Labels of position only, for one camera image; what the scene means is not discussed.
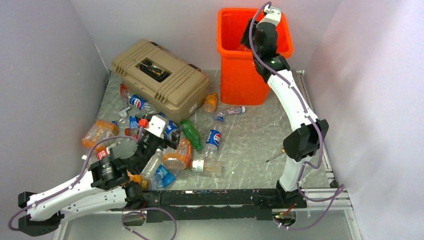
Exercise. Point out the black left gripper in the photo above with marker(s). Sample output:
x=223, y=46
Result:
x=174, y=142

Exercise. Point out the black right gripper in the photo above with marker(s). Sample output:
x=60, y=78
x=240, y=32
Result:
x=245, y=39

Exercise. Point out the green plastic bottle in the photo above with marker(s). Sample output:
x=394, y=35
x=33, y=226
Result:
x=191, y=134

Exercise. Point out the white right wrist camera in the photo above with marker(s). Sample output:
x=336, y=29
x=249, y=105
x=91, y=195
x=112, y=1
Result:
x=272, y=15

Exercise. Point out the clear tea bottle white label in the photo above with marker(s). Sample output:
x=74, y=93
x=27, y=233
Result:
x=206, y=166

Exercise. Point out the large orange bottle centre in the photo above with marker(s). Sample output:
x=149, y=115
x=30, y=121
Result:
x=178, y=159

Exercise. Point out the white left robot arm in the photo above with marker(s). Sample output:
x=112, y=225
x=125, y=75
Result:
x=102, y=184

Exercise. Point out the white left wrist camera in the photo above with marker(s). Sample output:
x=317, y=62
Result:
x=157, y=125

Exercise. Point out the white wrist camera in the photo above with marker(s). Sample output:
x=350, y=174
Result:
x=157, y=125
x=272, y=15

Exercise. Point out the small clear water bottle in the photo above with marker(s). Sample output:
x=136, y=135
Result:
x=233, y=110

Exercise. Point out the large orange bottle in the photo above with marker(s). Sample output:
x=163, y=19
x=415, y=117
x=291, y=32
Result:
x=99, y=131
x=178, y=159

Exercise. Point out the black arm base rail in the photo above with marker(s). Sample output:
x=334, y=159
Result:
x=215, y=204

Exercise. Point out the pepsi bottle blue label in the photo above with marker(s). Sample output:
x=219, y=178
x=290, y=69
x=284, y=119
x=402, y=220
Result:
x=130, y=121

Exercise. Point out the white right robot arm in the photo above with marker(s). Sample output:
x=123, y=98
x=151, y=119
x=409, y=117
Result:
x=304, y=146

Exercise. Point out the pepsi bottle near toolbox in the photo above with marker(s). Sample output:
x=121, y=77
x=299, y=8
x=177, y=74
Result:
x=135, y=101

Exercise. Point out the orange bottle near base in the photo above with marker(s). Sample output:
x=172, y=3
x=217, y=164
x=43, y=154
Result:
x=141, y=180

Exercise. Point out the tan plastic toolbox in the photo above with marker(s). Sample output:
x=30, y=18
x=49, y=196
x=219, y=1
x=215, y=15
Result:
x=178, y=96

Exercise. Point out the yellow black screwdriver on table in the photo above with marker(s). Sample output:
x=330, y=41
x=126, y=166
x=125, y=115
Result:
x=276, y=155

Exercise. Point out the red label clear bottle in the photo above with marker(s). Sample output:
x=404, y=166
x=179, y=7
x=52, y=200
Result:
x=97, y=155

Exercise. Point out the screwdriver in toolbox lid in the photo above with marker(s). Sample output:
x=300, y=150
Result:
x=153, y=71

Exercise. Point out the small orange juice bottle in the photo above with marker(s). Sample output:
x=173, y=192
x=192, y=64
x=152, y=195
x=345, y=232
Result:
x=210, y=102

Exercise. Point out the orange plastic bin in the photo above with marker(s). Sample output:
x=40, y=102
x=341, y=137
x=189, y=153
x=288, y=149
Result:
x=240, y=82

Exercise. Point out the crushed blue label water bottle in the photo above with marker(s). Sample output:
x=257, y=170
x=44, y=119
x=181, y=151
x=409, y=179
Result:
x=162, y=178

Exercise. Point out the large orange bottle left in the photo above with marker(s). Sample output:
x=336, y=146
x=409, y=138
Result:
x=99, y=131

